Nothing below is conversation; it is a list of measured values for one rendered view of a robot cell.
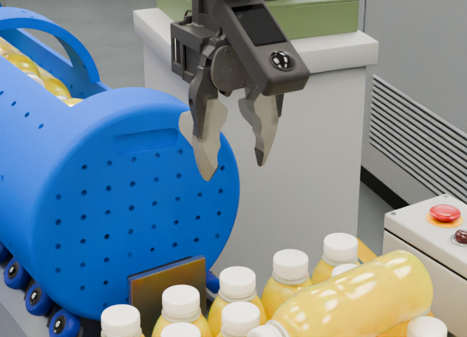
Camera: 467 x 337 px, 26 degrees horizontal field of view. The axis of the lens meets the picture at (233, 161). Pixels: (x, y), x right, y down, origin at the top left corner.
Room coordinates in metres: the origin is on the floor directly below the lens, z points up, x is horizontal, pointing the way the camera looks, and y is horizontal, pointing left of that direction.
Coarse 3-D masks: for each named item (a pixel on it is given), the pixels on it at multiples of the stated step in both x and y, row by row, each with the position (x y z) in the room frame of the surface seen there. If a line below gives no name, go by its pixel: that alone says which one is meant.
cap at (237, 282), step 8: (224, 272) 0.94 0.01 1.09; (232, 272) 0.94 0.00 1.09; (240, 272) 0.94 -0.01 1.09; (248, 272) 0.94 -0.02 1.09; (224, 280) 0.92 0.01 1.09; (232, 280) 0.93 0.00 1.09; (240, 280) 0.93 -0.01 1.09; (248, 280) 0.92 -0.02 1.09; (224, 288) 0.92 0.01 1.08; (232, 288) 0.92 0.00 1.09; (240, 288) 0.92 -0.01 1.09; (248, 288) 0.92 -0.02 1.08; (232, 296) 0.92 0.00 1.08; (240, 296) 0.92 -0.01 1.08; (248, 296) 0.92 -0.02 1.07
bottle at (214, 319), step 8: (224, 296) 0.93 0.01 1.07; (256, 296) 0.94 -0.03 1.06; (216, 304) 0.93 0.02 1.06; (224, 304) 0.92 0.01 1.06; (256, 304) 0.93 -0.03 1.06; (216, 312) 0.92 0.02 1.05; (264, 312) 0.93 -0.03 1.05; (208, 320) 0.93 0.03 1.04; (216, 320) 0.92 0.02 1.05; (264, 320) 0.92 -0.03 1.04; (216, 328) 0.91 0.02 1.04
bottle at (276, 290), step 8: (272, 272) 0.97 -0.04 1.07; (272, 280) 0.97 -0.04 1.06; (280, 280) 0.96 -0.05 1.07; (288, 280) 0.96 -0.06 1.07; (296, 280) 0.96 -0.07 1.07; (304, 280) 0.96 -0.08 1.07; (264, 288) 0.97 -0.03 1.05; (272, 288) 0.96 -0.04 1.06; (280, 288) 0.96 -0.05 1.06; (288, 288) 0.95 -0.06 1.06; (296, 288) 0.95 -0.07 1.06; (304, 288) 0.96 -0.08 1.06; (264, 296) 0.96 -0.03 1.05; (272, 296) 0.95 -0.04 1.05; (280, 296) 0.95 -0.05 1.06; (288, 296) 0.95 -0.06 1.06; (264, 304) 0.96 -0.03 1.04; (272, 304) 0.95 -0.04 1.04; (280, 304) 0.95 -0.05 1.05; (272, 312) 0.95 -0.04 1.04
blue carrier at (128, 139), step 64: (0, 64) 1.25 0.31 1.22; (64, 64) 1.58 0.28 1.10; (0, 128) 1.13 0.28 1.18; (64, 128) 1.06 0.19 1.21; (128, 128) 1.06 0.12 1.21; (0, 192) 1.07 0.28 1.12; (64, 192) 1.01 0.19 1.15; (128, 192) 1.06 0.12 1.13; (192, 192) 1.10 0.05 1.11; (64, 256) 1.01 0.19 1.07; (128, 256) 1.06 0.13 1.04; (192, 256) 1.10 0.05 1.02
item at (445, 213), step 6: (444, 204) 1.06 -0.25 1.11; (432, 210) 1.05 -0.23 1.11; (438, 210) 1.05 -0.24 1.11; (444, 210) 1.05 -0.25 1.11; (450, 210) 1.05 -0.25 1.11; (456, 210) 1.05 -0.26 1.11; (432, 216) 1.04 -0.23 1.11; (438, 216) 1.04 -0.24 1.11; (444, 216) 1.03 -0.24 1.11; (450, 216) 1.03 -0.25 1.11; (456, 216) 1.04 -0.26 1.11; (444, 222) 1.04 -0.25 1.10
